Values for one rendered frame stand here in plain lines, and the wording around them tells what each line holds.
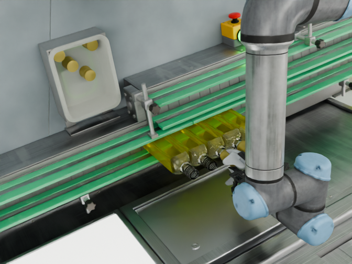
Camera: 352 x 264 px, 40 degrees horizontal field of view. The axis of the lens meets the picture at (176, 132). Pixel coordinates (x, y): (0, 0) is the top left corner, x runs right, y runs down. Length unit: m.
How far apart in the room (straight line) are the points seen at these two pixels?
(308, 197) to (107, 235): 0.57
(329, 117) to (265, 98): 0.96
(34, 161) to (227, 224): 0.55
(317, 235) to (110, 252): 0.53
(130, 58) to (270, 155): 0.72
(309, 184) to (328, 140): 0.68
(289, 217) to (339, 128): 0.71
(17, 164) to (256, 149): 0.73
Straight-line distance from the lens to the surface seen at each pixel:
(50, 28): 1.42
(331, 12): 0.94
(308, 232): 1.08
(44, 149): 1.44
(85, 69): 1.42
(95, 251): 1.32
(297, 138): 1.71
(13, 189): 1.35
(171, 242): 1.29
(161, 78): 1.47
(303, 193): 1.02
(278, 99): 0.90
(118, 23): 1.48
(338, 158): 1.61
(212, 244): 1.27
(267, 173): 0.94
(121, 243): 1.32
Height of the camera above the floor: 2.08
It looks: 51 degrees down
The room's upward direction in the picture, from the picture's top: 127 degrees clockwise
